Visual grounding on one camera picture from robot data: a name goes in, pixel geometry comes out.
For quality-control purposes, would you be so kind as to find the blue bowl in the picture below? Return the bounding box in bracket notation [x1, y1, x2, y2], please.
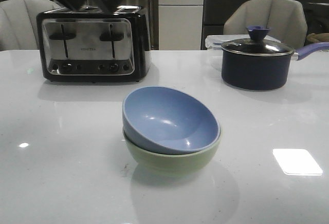
[122, 86, 221, 155]

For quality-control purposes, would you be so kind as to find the green bowl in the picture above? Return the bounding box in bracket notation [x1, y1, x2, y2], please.
[122, 131, 222, 177]

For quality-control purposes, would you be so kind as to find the black chrome four-slot toaster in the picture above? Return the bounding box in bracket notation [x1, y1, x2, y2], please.
[36, 6, 151, 82]

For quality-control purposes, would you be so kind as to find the beige armchair left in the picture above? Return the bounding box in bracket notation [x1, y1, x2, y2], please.
[1, 0, 60, 51]

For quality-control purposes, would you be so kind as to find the beige armchair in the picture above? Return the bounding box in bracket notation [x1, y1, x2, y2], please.
[1, 0, 60, 51]
[223, 0, 307, 49]

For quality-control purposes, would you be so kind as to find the white refrigerator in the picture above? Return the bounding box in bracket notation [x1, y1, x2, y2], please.
[158, 0, 204, 50]

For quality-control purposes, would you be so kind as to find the dark kitchen counter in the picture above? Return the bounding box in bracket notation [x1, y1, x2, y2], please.
[201, 0, 328, 49]

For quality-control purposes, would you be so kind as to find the clear plastic container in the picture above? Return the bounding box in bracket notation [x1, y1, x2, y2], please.
[205, 34, 282, 51]

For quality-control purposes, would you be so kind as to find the dark blue saucepan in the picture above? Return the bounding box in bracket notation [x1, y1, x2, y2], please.
[222, 42, 328, 90]

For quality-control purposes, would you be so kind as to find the glass pot lid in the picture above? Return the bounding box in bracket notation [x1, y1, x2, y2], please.
[221, 26, 294, 57]

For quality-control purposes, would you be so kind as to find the beige armchair right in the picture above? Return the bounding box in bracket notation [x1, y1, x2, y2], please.
[223, 0, 307, 49]

